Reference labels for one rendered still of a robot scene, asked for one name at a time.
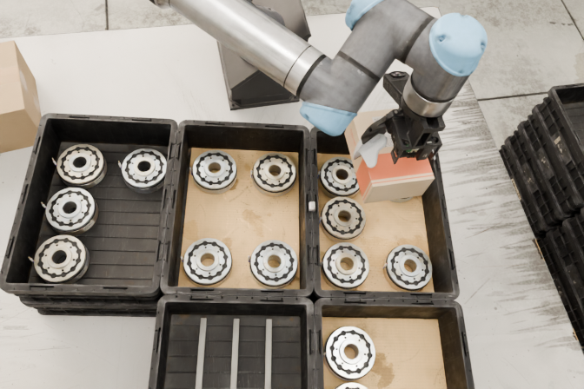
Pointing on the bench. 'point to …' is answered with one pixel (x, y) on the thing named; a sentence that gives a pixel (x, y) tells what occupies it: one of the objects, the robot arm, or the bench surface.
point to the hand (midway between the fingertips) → (388, 150)
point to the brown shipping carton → (16, 100)
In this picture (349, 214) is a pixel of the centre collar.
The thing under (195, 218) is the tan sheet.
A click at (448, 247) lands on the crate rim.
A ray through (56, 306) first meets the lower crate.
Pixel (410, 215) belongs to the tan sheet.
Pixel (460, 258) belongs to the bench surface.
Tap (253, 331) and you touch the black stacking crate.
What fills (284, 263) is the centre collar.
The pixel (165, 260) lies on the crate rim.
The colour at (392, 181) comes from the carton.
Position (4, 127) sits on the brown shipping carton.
